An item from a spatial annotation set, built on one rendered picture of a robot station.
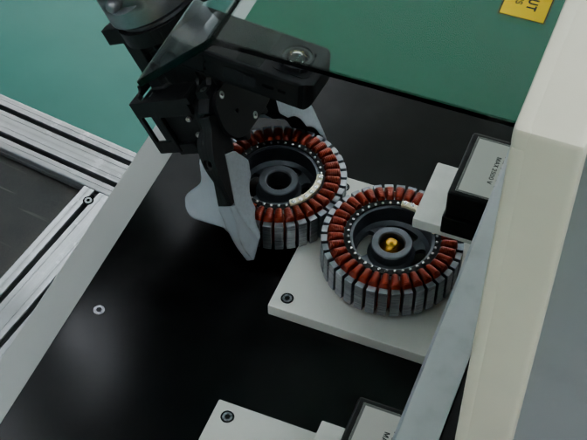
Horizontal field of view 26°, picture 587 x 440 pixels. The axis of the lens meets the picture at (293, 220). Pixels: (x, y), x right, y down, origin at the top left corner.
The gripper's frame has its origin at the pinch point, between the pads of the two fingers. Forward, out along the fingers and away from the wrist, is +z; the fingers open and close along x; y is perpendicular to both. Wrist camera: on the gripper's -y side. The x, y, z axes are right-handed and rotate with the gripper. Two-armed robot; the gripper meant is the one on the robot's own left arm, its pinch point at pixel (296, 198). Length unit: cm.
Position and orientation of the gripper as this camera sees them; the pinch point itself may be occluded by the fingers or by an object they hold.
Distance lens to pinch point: 104.9
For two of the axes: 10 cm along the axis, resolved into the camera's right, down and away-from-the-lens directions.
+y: -8.0, 0.2, 6.0
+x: -4.2, 7.0, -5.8
